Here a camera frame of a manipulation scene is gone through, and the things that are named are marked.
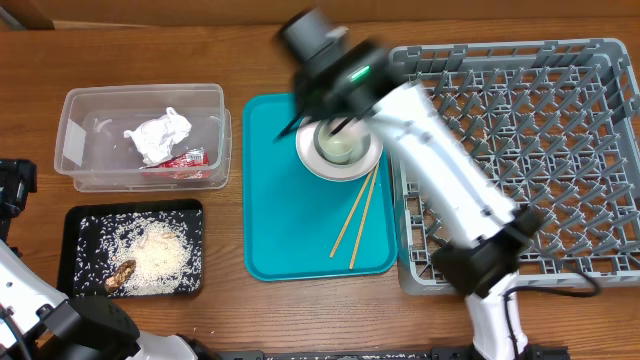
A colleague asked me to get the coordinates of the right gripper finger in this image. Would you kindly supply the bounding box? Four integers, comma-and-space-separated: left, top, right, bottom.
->
329, 112, 372, 135
273, 113, 313, 143

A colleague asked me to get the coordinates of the grey bowl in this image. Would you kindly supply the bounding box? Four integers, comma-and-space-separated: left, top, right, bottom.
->
314, 121, 372, 166

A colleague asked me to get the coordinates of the red snack wrapper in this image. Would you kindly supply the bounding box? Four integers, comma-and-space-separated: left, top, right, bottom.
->
141, 148, 211, 180

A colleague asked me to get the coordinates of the white napkin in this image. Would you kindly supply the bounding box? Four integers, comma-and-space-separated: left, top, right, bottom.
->
123, 107, 192, 166

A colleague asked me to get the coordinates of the pile of white rice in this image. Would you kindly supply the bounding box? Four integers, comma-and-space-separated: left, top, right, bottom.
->
74, 211, 203, 296

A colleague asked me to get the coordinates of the brown food piece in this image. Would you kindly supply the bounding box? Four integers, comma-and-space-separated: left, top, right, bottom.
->
104, 260, 136, 293

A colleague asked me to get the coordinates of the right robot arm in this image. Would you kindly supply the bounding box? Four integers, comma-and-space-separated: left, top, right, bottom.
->
276, 9, 542, 359

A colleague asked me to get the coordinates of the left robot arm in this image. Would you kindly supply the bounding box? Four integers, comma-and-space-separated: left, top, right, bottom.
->
1, 199, 218, 359

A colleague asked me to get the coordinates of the grey dishwasher rack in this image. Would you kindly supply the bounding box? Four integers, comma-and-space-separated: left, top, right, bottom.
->
391, 38, 639, 287

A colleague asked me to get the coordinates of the large white plate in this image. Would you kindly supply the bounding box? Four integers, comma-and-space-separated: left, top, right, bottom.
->
296, 121, 383, 182

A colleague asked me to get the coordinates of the pale green cup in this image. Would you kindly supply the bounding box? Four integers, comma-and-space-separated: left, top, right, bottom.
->
318, 127, 356, 165

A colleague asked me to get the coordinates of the left wooden chopstick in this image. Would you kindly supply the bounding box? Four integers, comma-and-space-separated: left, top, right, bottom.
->
329, 171, 373, 258

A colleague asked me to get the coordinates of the teal serving tray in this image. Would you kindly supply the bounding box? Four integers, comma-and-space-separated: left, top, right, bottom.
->
242, 93, 398, 282

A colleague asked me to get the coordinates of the clear plastic storage bin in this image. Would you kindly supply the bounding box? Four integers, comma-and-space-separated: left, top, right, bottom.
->
54, 83, 232, 192

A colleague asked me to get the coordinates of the black plastic tray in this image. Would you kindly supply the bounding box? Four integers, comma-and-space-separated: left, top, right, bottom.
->
57, 199, 204, 297

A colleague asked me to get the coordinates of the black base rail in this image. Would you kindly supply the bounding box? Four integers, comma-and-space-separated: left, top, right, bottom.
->
217, 345, 571, 360

